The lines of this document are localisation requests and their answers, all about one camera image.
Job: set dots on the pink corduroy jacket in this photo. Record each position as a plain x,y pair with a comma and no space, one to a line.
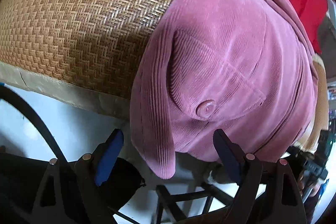
242,66

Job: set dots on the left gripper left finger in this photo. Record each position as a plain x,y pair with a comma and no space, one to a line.
68,193

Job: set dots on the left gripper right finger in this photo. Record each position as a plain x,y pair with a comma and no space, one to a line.
268,191

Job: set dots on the black folding stool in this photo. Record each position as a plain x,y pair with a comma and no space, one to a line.
168,202

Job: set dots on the woven bamboo bed mat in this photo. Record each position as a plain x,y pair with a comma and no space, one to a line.
81,52

